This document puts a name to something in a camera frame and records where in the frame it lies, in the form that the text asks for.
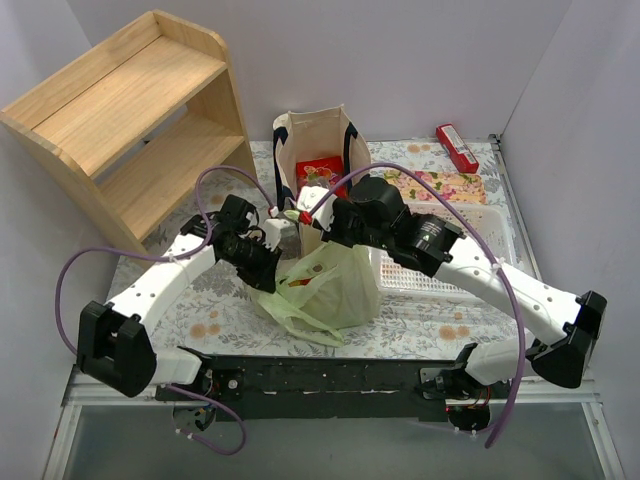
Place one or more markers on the beige canvas tote bag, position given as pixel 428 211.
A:
pixel 310 136

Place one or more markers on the light green plastic bag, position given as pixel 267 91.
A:
pixel 331 289

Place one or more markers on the white plastic basket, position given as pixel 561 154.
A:
pixel 394 280

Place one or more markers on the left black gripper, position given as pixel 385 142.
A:
pixel 265 273

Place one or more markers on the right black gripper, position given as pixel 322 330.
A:
pixel 332 232

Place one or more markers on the red snack packet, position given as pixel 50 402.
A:
pixel 323 172

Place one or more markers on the red rectangular box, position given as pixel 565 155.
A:
pixel 459 152

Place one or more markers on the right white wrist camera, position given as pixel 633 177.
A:
pixel 315 207

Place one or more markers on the floral table mat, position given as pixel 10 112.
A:
pixel 216 314

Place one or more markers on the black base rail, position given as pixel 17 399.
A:
pixel 263 387

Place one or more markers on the wooden two-tier shelf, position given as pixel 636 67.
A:
pixel 126 128

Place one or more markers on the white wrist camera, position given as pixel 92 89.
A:
pixel 277 229
pixel 315 207

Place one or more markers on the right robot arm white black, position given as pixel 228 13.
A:
pixel 561 328

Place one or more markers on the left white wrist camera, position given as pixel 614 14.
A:
pixel 277 229

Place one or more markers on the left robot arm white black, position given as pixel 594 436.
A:
pixel 114 346

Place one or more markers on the floral rectangular tray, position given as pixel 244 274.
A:
pixel 453 187

